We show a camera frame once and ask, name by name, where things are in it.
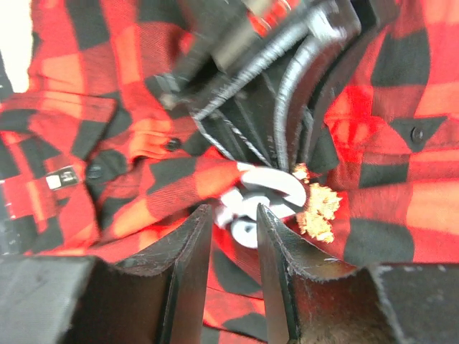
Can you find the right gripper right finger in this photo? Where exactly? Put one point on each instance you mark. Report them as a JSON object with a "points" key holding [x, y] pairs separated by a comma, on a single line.
{"points": [[312, 297]]}

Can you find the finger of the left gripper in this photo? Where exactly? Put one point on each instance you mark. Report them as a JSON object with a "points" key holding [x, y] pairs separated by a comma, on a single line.
{"points": [[241, 119], [312, 79]]}

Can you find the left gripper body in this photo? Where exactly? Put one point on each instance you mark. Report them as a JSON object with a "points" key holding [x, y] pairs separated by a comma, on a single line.
{"points": [[232, 42]]}

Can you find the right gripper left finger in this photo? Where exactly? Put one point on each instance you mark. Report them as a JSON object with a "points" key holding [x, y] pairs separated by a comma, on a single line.
{"points": [[155, 296]]}

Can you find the orange leaf brooch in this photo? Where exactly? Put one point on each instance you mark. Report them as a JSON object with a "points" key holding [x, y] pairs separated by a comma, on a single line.
{"points": [[319, 209]]}

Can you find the red black plaid shirt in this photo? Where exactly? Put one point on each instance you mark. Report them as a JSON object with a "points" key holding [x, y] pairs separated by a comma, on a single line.
{"points": [[94, 165]]}

